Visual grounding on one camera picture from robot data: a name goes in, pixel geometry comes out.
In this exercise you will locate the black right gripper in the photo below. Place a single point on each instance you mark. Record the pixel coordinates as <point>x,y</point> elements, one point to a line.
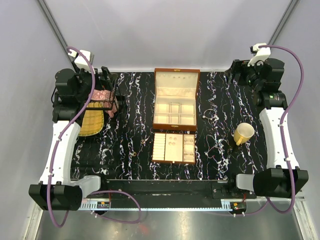
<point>241,67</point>

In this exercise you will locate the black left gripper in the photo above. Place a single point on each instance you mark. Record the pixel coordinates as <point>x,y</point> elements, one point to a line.
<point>106,83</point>

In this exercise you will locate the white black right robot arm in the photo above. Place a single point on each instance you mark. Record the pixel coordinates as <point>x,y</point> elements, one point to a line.
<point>283,177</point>

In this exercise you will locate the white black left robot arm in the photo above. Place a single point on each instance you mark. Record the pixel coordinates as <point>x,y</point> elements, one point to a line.
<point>73,92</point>

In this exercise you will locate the brown leather jewelry box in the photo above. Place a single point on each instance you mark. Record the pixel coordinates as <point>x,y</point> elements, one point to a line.
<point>176,91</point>

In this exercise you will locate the brown jewelry tray insert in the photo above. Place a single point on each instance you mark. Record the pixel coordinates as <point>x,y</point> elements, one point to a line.
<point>174,148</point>

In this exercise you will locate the pink patterned ceramic bowl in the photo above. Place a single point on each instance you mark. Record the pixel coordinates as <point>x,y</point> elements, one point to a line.
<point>100,95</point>

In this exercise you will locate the black wire dish rack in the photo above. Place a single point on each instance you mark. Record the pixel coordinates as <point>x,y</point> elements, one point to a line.
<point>115,94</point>

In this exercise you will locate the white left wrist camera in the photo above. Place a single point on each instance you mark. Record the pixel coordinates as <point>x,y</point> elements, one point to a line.
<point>80,61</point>

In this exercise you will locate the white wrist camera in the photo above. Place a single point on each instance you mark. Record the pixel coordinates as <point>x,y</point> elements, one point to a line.
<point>80,61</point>
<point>260,52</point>

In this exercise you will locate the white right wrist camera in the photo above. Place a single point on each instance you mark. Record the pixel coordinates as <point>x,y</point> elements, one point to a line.
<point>260,52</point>

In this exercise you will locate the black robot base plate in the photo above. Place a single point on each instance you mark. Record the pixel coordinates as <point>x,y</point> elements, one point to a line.
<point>177,194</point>

